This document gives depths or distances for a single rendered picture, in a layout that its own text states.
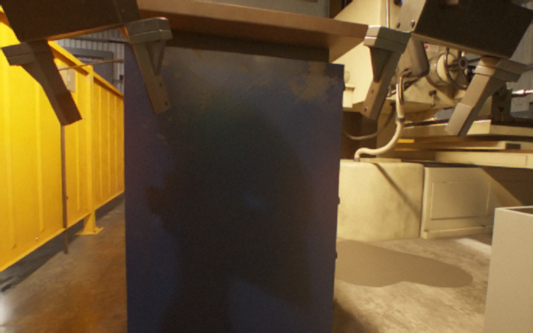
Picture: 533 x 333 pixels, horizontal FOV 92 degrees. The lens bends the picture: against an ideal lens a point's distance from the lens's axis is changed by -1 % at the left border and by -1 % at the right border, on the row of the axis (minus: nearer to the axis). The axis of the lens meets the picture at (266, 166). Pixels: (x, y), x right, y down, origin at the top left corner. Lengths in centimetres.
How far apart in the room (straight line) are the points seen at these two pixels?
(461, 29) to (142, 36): 35
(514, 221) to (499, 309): 22
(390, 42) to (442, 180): 227
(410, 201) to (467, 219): 66
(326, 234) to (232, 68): 42
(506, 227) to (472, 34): 55
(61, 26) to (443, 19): 41
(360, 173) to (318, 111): 152
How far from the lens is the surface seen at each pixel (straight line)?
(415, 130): 306
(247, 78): 58
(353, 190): 211
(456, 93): 255
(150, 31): 34
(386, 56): 36
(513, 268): 85
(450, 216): 271
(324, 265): 67
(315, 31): 58
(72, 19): 38
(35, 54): 43
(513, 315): 89
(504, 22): 41
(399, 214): 232
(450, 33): 37
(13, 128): 162
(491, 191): 304
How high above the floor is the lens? 69
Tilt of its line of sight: 4 degrees down
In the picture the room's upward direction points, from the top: 2 degrees clockwise
